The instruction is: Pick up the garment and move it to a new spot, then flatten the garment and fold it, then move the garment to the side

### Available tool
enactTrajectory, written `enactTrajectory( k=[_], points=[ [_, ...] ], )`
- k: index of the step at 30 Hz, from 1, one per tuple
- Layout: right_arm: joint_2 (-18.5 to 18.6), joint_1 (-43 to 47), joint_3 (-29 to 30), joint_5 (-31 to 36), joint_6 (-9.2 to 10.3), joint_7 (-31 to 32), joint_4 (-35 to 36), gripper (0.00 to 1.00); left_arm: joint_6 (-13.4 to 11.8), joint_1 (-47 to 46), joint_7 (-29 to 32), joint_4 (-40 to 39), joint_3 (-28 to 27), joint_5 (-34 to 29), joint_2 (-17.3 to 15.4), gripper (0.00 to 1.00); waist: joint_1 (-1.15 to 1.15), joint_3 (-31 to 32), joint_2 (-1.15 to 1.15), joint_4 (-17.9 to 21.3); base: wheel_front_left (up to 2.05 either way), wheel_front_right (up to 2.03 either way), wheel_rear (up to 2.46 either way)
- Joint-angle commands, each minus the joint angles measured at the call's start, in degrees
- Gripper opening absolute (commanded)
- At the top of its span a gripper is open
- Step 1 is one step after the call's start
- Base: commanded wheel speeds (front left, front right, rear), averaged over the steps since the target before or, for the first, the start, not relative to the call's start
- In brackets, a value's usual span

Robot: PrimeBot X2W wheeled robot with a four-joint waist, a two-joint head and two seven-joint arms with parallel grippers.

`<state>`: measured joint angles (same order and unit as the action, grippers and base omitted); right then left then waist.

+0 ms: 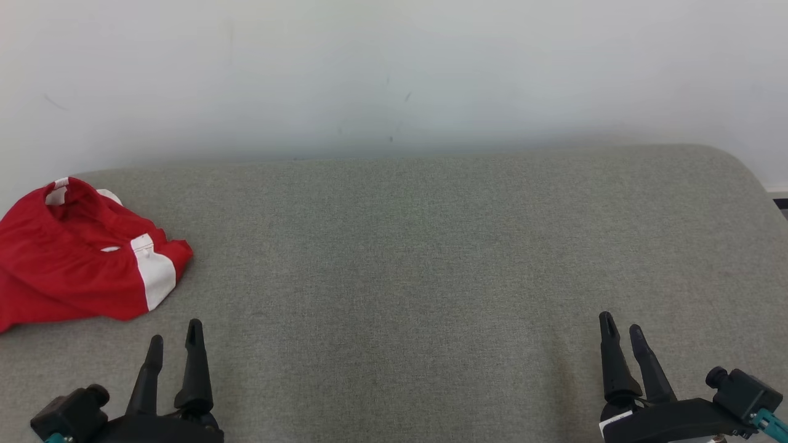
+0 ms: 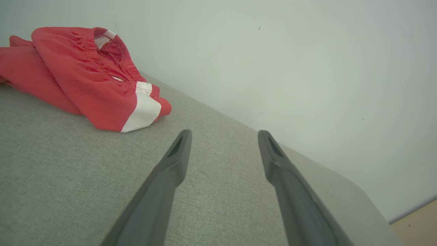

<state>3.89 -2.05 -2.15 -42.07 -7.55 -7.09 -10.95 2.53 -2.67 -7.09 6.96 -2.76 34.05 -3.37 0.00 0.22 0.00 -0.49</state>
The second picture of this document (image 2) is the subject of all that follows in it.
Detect grey wall baseboard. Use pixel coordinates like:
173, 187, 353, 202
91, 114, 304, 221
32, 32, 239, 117
387, 194, 437, 225

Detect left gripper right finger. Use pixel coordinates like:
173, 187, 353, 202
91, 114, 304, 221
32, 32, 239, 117
258, 130, 354, 246

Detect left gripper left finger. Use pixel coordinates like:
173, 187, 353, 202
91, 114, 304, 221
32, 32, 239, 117
101, 129, 192, 246

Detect red shorts with white stripes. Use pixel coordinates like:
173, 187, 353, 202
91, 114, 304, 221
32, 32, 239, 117
0, 27, 172, 133

